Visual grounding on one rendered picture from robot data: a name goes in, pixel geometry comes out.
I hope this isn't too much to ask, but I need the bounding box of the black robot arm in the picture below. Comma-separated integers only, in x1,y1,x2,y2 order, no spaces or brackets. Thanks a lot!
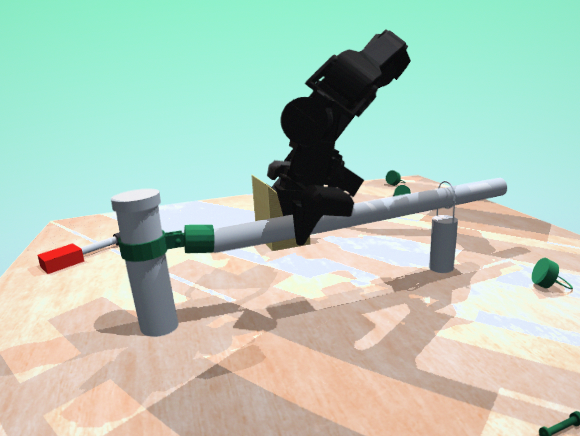
280,29,411,197

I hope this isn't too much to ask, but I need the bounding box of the grey post with cap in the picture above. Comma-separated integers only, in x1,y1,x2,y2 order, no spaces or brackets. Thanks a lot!
111,188,179,337

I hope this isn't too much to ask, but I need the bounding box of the green pipe clamp with end cup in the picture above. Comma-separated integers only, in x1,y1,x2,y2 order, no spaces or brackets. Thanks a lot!
118,224,214,262

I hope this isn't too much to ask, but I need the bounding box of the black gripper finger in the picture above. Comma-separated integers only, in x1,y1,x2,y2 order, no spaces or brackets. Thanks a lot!
291,200,323,245
275,184,302,216

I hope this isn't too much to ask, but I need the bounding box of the grey metal pipe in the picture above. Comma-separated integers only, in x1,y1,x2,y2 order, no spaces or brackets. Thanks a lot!
213,178,507,253

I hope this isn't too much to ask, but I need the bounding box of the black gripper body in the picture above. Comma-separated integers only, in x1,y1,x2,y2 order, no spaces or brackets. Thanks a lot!
267,140,354,217

